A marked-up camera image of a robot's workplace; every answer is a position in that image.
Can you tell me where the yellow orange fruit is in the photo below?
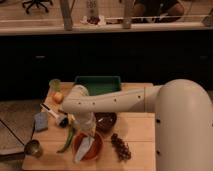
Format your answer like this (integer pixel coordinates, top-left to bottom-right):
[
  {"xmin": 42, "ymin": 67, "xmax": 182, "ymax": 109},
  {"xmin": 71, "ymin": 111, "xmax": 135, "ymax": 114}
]
[{"xmin": 52, "ymin": 92, "xmax": 63, "ymax": 104}]

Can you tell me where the metal measuring cup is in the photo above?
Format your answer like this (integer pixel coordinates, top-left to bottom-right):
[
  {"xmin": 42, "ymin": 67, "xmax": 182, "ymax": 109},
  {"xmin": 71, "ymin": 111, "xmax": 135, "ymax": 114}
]
[{"xmin": 0, "ymin": 139, "xmax": 44, "ymax": 162}]

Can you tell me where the wooden table board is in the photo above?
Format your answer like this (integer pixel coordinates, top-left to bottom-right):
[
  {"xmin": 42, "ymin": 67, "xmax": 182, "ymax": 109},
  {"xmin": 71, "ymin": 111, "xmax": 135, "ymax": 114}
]
[{"xmin": 21, "ymin": 81, "xmax": 158, "ymax": 171}]

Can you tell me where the bunch of dark grapes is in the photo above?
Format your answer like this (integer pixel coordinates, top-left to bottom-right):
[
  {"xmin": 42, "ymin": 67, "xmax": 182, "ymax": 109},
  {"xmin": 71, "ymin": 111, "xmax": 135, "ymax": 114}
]
[{"xmin": 111, "ymin": 133, "xmax": 131, "ymax": 161}]

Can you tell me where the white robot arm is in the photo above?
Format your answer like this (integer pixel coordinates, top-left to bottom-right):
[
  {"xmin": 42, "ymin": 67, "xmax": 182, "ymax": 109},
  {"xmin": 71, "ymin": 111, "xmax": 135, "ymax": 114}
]
[{"xmin": 62, "ymin": 79, "xmax": 213, "ymax": 171}]

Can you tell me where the green plastic tray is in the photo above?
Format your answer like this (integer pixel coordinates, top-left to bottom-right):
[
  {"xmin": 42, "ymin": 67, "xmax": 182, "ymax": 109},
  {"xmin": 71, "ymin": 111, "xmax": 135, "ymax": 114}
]
[{"xmin": 75, "ymin": 76, "xmax": 121, "ymax": 95}]

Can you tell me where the red bowl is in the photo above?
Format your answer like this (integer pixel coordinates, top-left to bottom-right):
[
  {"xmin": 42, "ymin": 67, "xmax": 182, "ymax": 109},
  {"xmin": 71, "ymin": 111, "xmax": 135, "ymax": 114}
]
[{"xmin": 72, "ymin": 132, "xmax": 103, "ymax": 161}]

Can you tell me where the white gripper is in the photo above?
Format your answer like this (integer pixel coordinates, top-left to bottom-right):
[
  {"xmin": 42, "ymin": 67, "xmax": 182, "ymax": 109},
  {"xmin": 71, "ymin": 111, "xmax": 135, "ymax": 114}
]
[{"xmin": 75, "ymin": 113, "xmax": 96, "ymax": 136}]

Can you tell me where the yellow banana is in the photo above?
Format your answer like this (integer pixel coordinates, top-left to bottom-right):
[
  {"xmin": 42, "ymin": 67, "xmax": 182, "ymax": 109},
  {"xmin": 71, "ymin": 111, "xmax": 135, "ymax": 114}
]
[{"xmin": 68, "ymin": 114, "xmax": 75, "ymax": 125}]

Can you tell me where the green cup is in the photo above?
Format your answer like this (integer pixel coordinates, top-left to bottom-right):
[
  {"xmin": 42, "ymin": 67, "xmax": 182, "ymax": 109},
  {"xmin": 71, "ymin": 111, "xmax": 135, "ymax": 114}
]
[{"xmin": 49, "ymin": 79, "xmax": 61, "ymax": 92}]

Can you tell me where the dark brown bowl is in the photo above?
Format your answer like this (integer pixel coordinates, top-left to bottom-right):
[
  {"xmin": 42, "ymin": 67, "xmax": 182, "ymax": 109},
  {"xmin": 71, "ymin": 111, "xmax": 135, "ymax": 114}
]
[{"xmin": 95, "ymin": 113, "xmax": 117, "ymax": 132}]

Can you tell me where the black office chair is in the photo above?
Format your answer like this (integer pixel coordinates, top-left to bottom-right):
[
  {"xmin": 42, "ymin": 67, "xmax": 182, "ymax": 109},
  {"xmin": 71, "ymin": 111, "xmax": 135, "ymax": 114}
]
[{"xmin": 22, "ymin": 0, "xmax": 53, "ymax": 14}]

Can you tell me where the blue sponge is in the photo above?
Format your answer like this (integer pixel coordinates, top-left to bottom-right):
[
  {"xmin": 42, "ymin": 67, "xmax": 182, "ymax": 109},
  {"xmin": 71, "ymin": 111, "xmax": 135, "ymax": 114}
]
[{"xmin": 34, "ymin": 112, "xmax": 48, "ymax": 132}]

